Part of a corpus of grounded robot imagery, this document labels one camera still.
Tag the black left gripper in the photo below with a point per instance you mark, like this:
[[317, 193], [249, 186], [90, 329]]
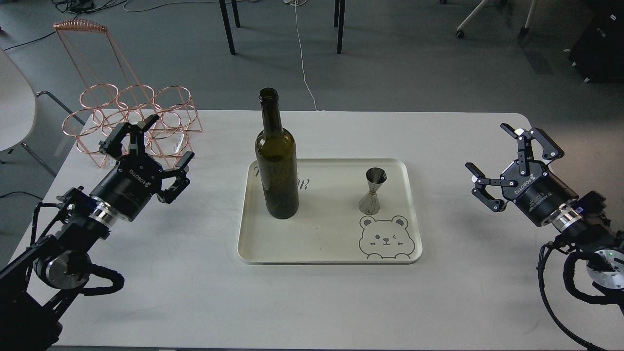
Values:
[[127, 186]]

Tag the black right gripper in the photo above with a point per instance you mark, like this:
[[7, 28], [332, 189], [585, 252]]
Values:
[[537, 192]]

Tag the dark green wine bottle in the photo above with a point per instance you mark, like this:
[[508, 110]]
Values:
[[275, 151]]

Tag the steel double jigger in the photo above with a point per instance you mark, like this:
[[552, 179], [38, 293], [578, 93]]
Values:
[[369, 203]]

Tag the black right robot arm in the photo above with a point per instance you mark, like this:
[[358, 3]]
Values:
[[593, 269]]

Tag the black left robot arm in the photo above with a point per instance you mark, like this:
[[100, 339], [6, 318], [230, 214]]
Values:
[[40, 284]]

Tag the white chair base with casters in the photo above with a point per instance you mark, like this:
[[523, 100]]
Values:
[[487, 16]]

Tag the black equipment case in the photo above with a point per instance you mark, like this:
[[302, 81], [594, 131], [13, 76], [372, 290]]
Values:
[[598, 54]]

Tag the white round side table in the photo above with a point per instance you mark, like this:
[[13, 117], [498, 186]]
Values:
[[18, 109]]

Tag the cream tray with bear print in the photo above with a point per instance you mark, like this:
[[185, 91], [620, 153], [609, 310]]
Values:
[[328, 227]]

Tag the copper wire bottle rack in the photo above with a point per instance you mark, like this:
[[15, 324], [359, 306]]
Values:
[[113, 94]]

